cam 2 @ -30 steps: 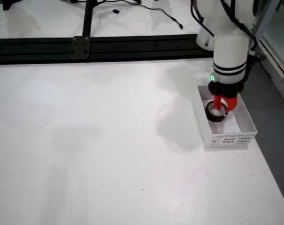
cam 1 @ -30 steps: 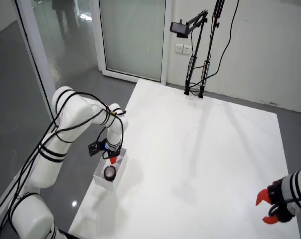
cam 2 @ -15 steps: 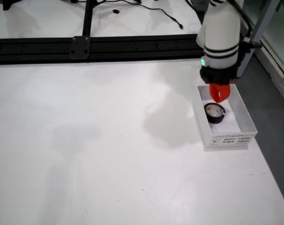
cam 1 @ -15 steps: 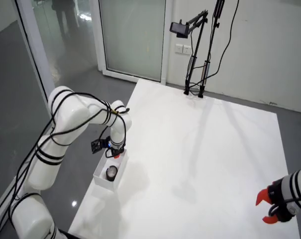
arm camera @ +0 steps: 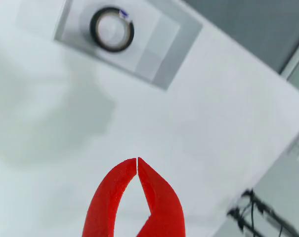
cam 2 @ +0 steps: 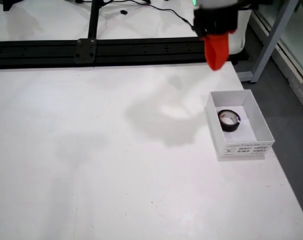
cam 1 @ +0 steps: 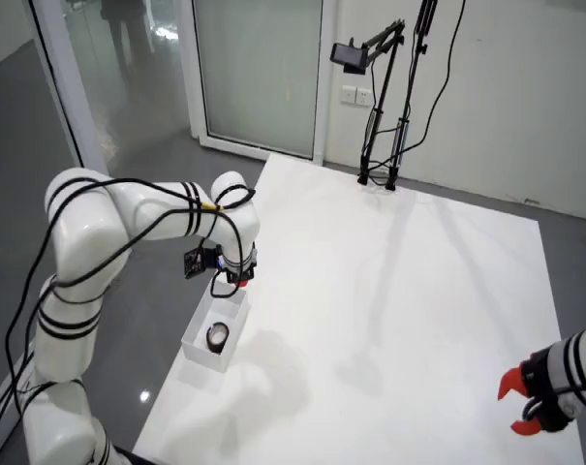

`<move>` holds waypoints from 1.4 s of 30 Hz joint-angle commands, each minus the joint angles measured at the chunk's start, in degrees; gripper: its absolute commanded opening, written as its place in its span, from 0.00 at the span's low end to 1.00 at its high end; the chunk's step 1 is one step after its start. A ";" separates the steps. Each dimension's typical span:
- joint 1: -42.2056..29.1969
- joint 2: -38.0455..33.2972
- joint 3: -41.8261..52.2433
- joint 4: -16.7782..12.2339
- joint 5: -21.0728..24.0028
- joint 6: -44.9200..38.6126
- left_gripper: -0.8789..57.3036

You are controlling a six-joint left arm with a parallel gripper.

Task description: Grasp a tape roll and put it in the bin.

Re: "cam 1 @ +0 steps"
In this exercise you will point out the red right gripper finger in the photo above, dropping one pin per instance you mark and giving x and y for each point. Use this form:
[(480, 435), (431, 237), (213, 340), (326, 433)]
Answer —
[(527, 428)]

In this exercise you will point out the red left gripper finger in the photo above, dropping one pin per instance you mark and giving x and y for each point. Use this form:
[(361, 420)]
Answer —
[(244, 281), (511, 380)]

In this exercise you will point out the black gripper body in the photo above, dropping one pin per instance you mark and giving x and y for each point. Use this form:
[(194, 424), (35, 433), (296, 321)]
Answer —
[(549, 412), (241, 272)]

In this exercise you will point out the black electrical tape roll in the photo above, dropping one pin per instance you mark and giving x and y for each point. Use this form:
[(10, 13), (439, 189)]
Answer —
[(214, 345)]

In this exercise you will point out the white rectangular bin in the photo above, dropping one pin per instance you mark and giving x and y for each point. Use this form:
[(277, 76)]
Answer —
[(200, 351)]

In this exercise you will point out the frosted glass door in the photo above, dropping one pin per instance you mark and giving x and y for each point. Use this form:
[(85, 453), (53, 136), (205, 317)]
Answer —
[(258, 68)]

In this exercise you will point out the black straight stand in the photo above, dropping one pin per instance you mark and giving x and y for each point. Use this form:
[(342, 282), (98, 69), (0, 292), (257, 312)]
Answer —
[(411, 87)]

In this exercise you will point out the dark-clothed person behind glass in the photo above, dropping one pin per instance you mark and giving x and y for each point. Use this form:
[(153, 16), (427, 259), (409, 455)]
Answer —
[(125, 34)]

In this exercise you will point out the white wall switch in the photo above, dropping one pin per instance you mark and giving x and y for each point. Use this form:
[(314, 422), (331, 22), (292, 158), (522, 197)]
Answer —
[(348, 94)]

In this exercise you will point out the white wall socket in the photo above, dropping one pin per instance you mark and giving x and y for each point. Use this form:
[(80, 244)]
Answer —
[(364, 96)]

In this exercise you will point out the black camera on boom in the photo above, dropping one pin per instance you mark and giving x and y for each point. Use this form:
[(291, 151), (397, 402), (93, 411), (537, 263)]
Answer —
[(348, 54)]

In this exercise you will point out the glass partition white frame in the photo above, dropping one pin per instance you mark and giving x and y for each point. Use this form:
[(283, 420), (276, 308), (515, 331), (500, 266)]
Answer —
[(55, 82)]

